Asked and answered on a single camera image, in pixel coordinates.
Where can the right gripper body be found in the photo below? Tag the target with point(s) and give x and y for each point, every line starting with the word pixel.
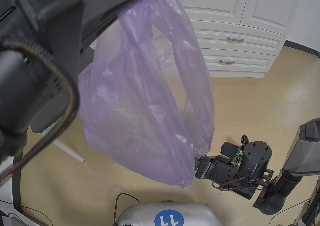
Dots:
pixel 217 168

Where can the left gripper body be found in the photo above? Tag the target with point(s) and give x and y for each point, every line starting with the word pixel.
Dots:
pixel 25 90

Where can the purple plastic bag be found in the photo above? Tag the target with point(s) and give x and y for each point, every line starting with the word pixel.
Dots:
pixel 140 120

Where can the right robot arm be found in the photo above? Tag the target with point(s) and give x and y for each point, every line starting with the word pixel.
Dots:
pixel 300 150

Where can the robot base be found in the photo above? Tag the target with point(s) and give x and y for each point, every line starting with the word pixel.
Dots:
pixel 150 212

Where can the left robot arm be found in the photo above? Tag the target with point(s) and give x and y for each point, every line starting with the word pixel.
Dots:
pixel 10 145

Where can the white chair with grey cushions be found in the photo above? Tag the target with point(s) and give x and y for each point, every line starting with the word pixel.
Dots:
pixel 71 152

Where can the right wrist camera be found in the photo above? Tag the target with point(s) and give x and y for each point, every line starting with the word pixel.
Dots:
pixel 228 151

